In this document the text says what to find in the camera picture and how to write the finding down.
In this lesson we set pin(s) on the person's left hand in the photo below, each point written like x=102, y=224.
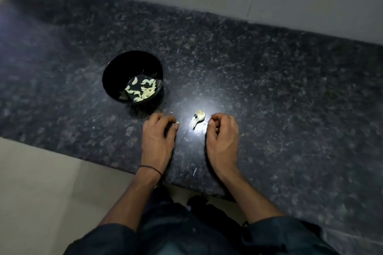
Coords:
x=155, y=144

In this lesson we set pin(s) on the person's right hand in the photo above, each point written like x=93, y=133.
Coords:
x=223, y=144

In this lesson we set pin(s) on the person's right thumb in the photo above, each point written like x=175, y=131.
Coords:
x=209, y=133

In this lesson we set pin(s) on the person's left thumb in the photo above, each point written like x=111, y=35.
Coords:
x=173, y=131

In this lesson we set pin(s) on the person's left forearm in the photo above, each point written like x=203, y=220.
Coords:
x=131, y=198

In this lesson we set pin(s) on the person's right forearm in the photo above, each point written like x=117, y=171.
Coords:
x=250, y=195

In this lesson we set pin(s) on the unpeeled garlic clove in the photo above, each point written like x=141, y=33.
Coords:
x=198, y=116

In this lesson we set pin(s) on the black wrist thread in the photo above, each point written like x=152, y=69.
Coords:
x=151, y=168

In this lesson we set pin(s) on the pile of peeled garlic cloves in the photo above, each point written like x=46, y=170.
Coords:
x=142, y=89

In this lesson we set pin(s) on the black bowl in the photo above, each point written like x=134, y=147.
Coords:
x=119, y=69

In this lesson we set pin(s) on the person's dark blue clothing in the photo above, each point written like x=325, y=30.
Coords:
x=185, y=231

